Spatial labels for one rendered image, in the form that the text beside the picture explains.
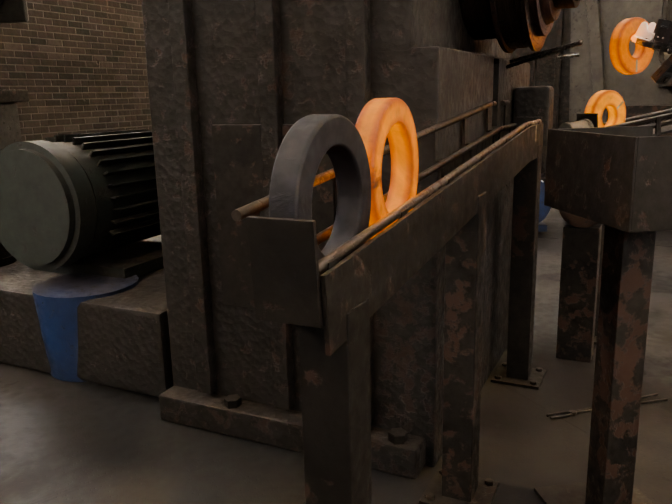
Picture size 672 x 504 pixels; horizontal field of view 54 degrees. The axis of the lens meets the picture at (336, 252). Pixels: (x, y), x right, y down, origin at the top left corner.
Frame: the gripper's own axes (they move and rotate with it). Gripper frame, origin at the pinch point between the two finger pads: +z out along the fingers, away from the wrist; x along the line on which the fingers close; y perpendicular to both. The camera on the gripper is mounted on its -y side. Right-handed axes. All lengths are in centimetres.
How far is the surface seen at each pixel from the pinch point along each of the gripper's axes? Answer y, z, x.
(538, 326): -95, -4, 7
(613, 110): -21.2, 0.8, -2.5
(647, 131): -7, -57, 63
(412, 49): 1, -26, 96
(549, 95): -15.1, -3.5, 31.2
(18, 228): -71, 63, 161
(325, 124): 3, -75, 140
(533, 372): -87, -31, 38
